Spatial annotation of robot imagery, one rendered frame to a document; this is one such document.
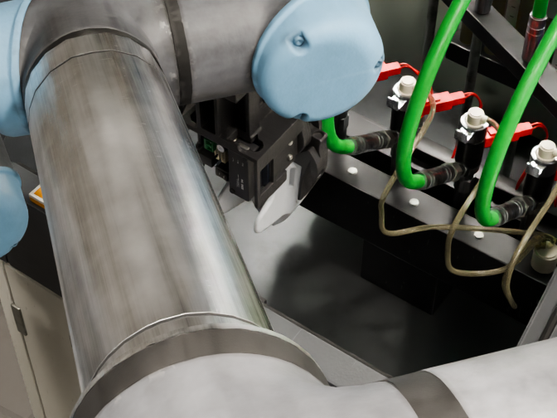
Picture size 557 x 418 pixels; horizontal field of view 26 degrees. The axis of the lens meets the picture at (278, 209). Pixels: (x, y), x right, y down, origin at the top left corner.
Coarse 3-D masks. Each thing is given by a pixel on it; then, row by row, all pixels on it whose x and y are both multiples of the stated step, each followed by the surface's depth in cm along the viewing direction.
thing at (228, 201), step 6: (228, 186) 95; (222, 192) 94; (228, 192) 95; (222, 198) 95; (228, 198) 95; (234, 198) 96; (240, 198) 97; (252, 198) 99; (222, 204) 95; (228, 204) 96; (234, 204) 97; (222, 210) 96; (228, 210) 96; (258, 210) 100
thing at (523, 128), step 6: (522, 126) 125; (528, 126) 125; (492, 132) 124; (516, 132) 124; (522, 132) 125; (528, 132) 125; (486, 138) 124; (492, 138) 124; (516, 138) 125; (486, 144) 124
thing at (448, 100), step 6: (438, 96) 127; (444, 96) 128; (450, 96) 128; (456, 96) 128; (462, 96) 128; (426, 102) 127; (438, 102) 127; (444, 102) 127; (450, 102) 128; (456, 102) 128; (462, 102) 128; (426, 108) 127; (438, 108) 128; (444, 108) 128; (450, 108) 128
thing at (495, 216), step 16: (544, 48) 101; (528, 64) 101; (544, 64) 101; (528, 80) 101; (512, 96) 102; (528, 96) 101; (512, 112) 102; (512, 128) 102; (496, 144) 103; (496, 160) 103; (496, 176) 104; (480, 192) 105; (480, 208) 107; (496, 208) 113; (512, 208) 115; (528, 208) 119; (480, 224) 110; (496, 224) 112
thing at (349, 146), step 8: (480, 0) 132; (488, 0) 132; (480, 8) 133; (488, 8) 133; (328, 120) 110; (328, 128) 111; (328, 136) 112; (336, 136) 113; (352, 136) 119; (360, 136) 120; (368, 136) 121; (376, 136) 123; (384, 136) 124; (392, 136) 126; (328, 144) 113; (336, 144) 114; (344, 144) 116; (352, 144) 118; (360, 144) 119; (368, 144) 121; (376, 144) 122; (384, 144) 124; (392, 144) 126; (336, 152) 116; (344, 152) 117; (352, 152) 118; (360, 152) 119
